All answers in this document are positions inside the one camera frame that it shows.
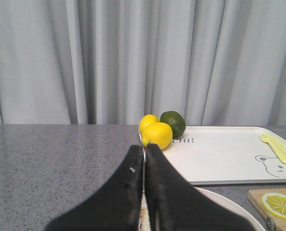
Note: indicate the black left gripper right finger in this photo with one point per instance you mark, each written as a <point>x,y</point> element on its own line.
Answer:
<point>175,205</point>

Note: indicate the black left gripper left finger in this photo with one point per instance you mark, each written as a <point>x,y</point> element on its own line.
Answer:
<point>113,207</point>

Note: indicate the white round plate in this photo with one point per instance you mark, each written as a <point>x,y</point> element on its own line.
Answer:
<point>144,224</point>

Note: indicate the white bear tray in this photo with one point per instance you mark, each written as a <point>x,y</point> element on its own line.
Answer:
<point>225,155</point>

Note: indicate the front yellow lemon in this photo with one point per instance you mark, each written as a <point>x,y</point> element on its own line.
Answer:
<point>158,133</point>

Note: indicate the wooden cutting board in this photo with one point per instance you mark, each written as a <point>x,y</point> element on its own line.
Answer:
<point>255,198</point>

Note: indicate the green lime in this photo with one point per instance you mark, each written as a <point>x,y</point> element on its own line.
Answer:
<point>175,121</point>

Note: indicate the rear yellow lemon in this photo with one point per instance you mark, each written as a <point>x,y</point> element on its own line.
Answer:
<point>147,120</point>

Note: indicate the yellow lemon slice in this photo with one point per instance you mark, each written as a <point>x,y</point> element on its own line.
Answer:
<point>275,203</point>

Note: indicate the yellow plastic fork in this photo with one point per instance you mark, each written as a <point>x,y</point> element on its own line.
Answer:
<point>279,153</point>

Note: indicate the grey curtain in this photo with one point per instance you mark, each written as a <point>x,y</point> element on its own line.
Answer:
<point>216,62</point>

